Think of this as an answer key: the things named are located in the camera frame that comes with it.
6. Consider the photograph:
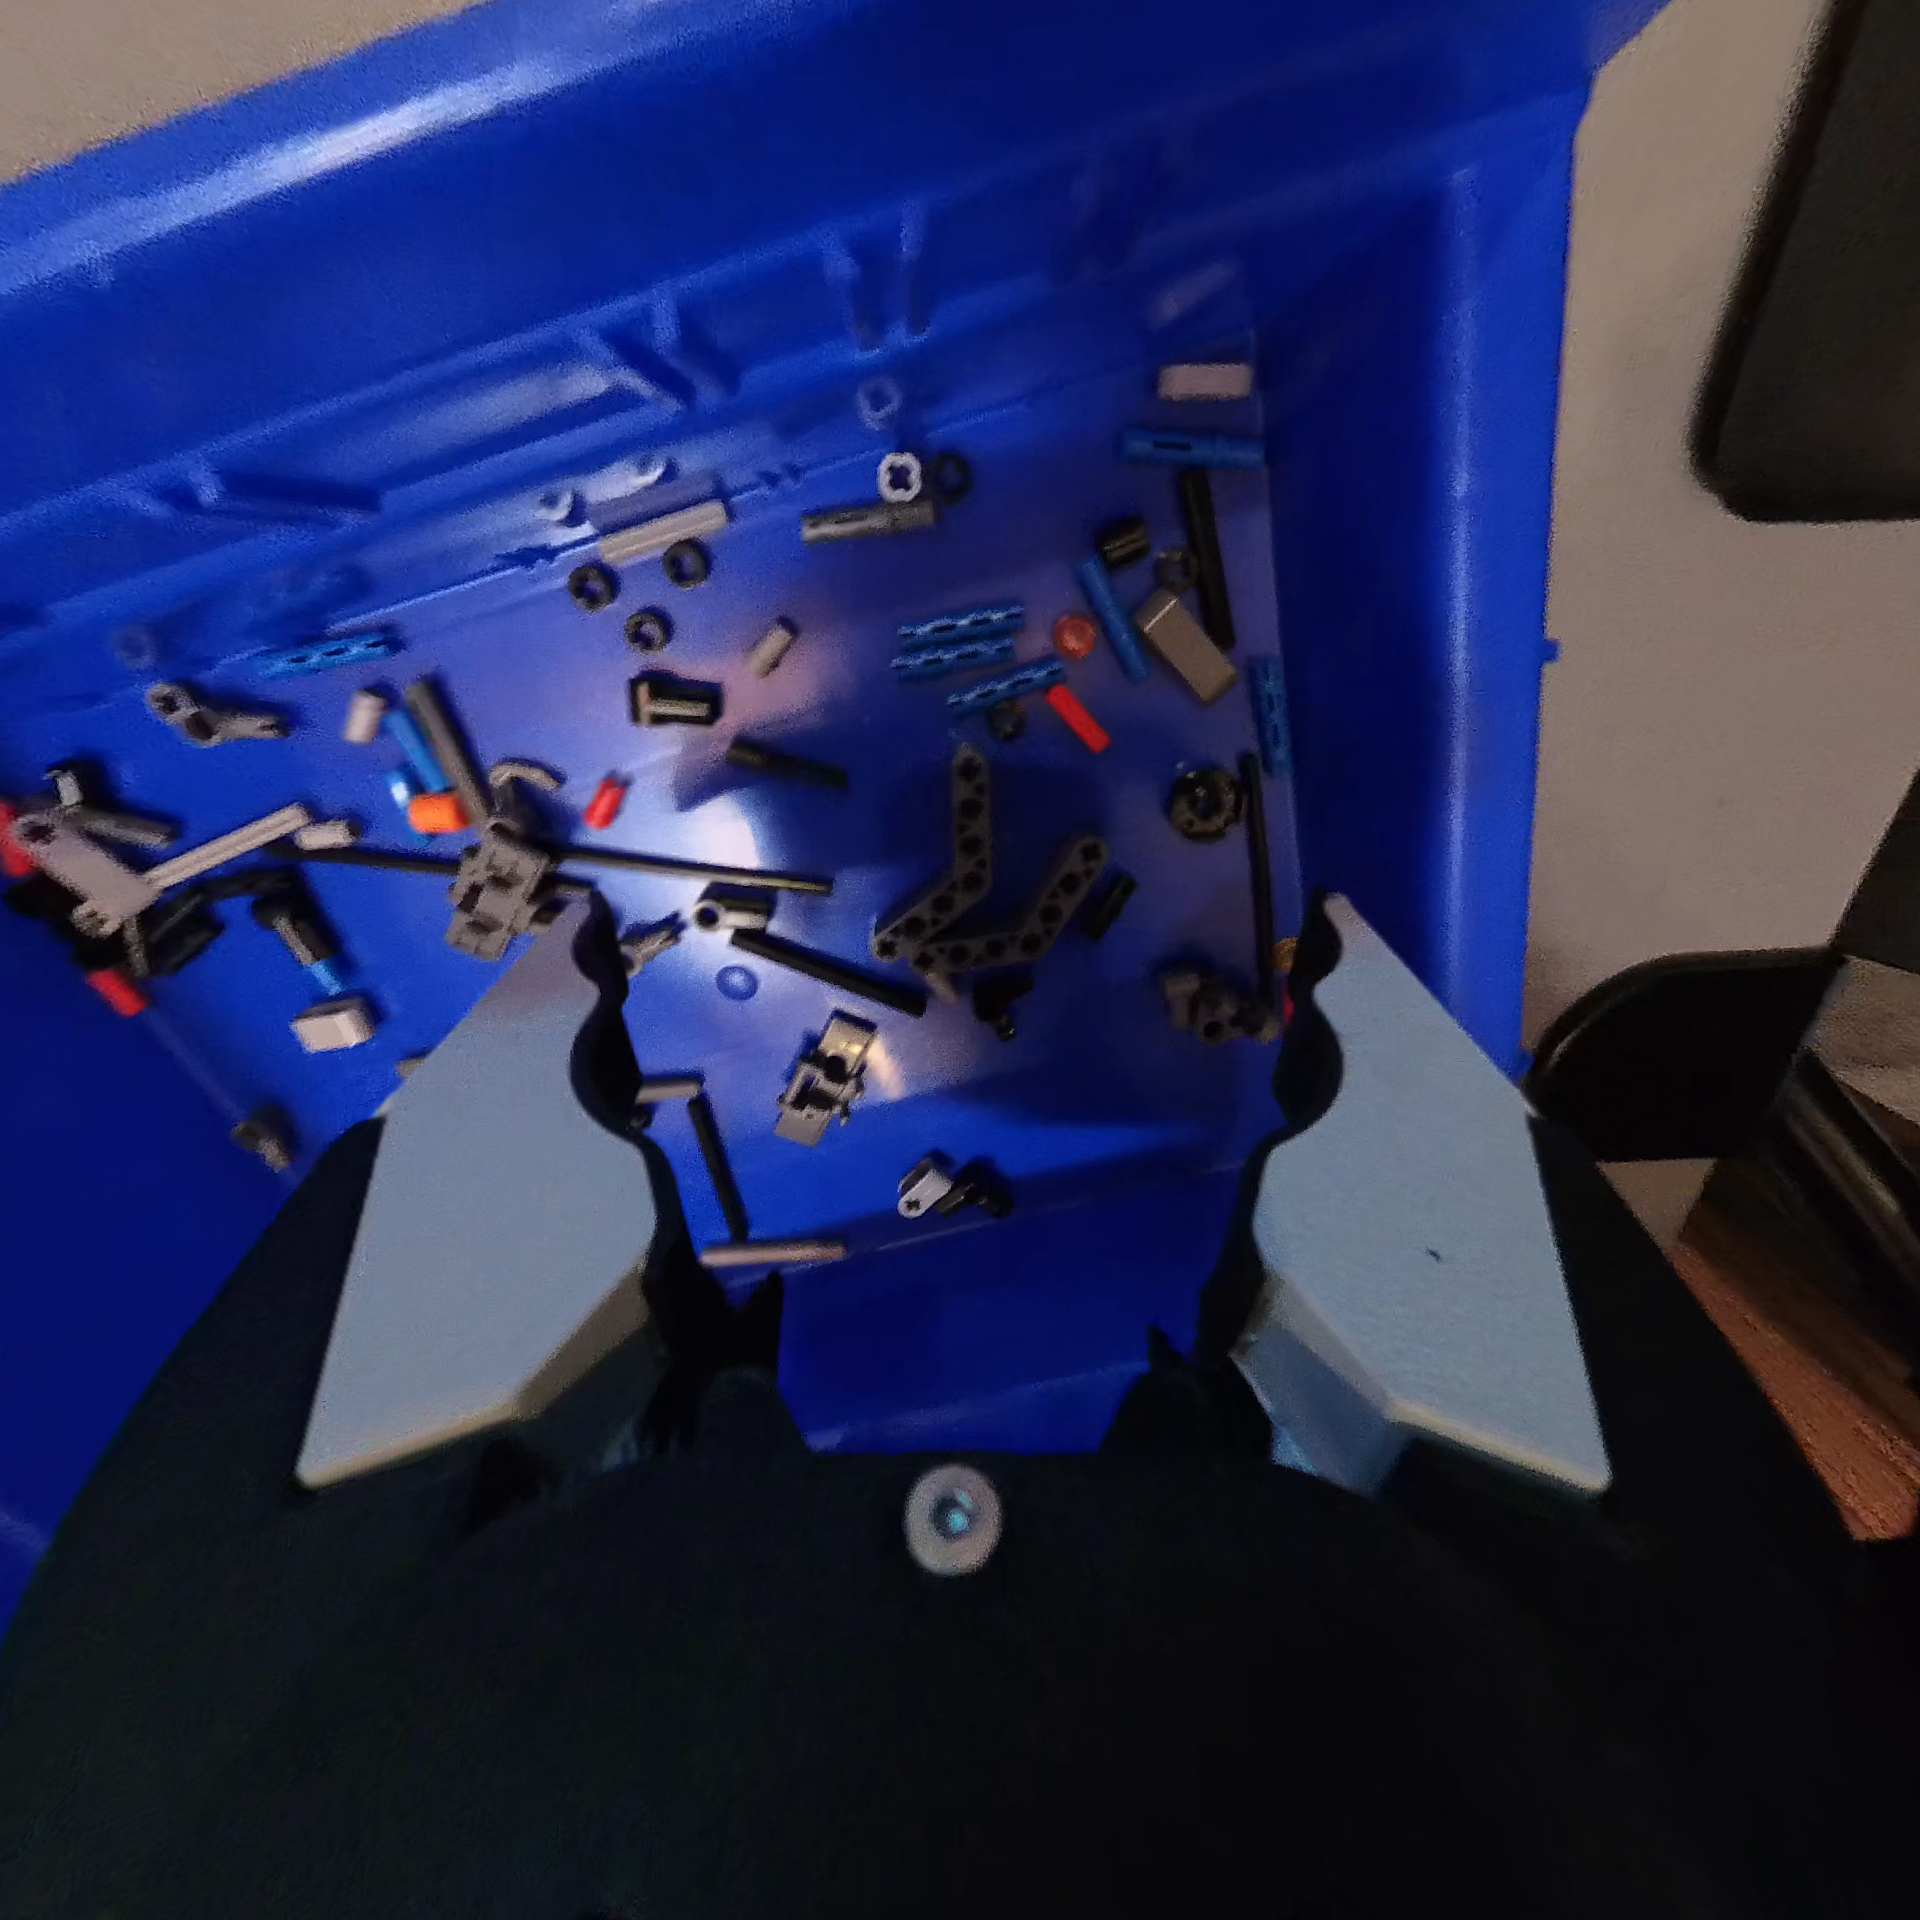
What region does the blue storage bin with tag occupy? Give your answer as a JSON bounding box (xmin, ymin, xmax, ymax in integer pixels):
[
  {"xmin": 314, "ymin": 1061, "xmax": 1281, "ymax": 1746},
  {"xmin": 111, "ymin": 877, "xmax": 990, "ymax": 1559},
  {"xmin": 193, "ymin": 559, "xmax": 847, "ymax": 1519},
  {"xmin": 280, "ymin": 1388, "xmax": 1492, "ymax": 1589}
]
[{"xmin": 0, "ymin": 0, "xmax": 1671, "ymax": 1626}]

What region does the grey angled holed beam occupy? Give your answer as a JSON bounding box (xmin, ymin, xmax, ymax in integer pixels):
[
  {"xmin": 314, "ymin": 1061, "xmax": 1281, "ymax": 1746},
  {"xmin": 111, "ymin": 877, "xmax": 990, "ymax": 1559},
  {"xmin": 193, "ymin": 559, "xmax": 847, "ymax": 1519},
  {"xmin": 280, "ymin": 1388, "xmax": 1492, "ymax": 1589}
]
[
  {"xmin": 914, "ymin": 831, "xmax": 1112, "ymax": 992},
  {"xmin": 871, "ymin": 746, "xmax": 993, "ymax": 962}
]

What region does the black chair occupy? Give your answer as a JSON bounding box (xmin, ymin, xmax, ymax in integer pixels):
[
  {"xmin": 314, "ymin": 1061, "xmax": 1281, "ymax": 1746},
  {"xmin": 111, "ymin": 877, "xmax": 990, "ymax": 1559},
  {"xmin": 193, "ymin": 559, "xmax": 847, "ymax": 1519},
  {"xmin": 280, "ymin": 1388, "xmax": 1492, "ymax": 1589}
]
[{"xmin": 1519, "ymin": 0, "xmax": 1920, "ymax": 1172}]

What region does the blue ridged toy piece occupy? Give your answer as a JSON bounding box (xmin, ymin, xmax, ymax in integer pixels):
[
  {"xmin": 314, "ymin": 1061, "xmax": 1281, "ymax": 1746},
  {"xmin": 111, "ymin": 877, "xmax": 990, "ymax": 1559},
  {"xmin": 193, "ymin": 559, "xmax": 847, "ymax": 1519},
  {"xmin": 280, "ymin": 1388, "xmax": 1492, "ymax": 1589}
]
[{"xmin": 892, "ymin": 597, "xmax": 1032, "ymax": 688}]

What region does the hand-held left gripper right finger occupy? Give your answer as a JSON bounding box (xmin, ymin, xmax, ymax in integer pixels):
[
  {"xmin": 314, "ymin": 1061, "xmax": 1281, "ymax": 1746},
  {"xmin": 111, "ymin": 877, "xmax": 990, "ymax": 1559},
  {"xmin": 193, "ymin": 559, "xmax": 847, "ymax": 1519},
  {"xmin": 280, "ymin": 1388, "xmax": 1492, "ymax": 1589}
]
[{"xmin": 1199, "ymin": 891, "xmax": 1614, "ymax": 1500}]

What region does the pile of small toy parts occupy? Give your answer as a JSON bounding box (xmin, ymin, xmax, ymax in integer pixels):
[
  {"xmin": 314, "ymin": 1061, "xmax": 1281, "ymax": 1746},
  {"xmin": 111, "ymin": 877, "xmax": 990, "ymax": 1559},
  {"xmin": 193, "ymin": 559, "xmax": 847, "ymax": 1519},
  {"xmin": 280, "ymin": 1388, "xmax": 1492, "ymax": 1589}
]
[{"xmin": 0, "ymin": 359, "xmax": 1302, "ymax": 1280}]

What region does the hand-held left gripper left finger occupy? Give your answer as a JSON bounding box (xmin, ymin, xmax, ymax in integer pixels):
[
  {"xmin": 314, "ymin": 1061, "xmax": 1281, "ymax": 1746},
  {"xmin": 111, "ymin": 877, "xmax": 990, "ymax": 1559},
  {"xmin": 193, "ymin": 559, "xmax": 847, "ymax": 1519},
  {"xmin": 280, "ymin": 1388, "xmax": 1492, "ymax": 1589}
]
[{"xmin": 293, "ymin": 890, "xmax": 706, "ymax": 1490}]

